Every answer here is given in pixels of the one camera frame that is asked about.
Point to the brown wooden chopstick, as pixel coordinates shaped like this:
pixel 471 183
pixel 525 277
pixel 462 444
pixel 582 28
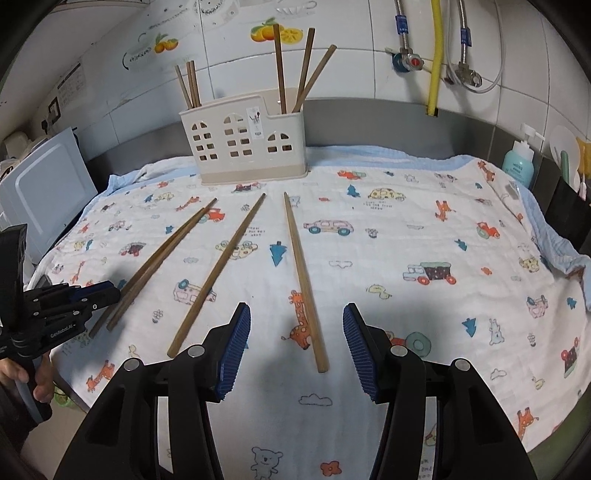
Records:
pixel 138 295
pixel 217 274
pixel 302 277
pixel 183 87
pixel 318 69
pixel 279 69
pixel 195 87
pixel 191 83
pixel 157 263
pixel 305 69

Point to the black utensil holder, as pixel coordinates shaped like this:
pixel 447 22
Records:
pixel 572 217

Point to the person's left hand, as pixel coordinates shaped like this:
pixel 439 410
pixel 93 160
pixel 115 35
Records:
pixel 45 381

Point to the metal water valve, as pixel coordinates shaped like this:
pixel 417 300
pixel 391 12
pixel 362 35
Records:
pixel 468 78

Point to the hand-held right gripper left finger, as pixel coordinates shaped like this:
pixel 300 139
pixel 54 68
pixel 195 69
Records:
pixel 235 350

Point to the white microwave oven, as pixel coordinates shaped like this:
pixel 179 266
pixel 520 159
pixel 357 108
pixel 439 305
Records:
pixel 41 184

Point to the green plastic object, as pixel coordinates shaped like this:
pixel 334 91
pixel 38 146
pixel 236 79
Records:
pixel 62 397

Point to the white rice paddle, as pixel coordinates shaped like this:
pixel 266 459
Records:
pixel 563 141

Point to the teal pump soap bottle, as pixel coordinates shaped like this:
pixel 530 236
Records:
pixel 518 164

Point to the black framed wall socket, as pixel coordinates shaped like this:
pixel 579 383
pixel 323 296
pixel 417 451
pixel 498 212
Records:
pixel 55 108

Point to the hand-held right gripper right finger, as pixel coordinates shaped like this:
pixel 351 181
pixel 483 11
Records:
pixel 358 350

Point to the white wall label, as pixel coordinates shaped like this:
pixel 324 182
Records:
pixel 69 83

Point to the cream plastic chopstick holder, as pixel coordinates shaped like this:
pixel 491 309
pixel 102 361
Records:
pixel 217 170

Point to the cartoon printed white cloth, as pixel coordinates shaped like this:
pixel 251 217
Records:
pixel 392 277

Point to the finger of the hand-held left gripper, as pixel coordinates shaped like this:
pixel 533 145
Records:
pixel 104 291
pixel 87 309

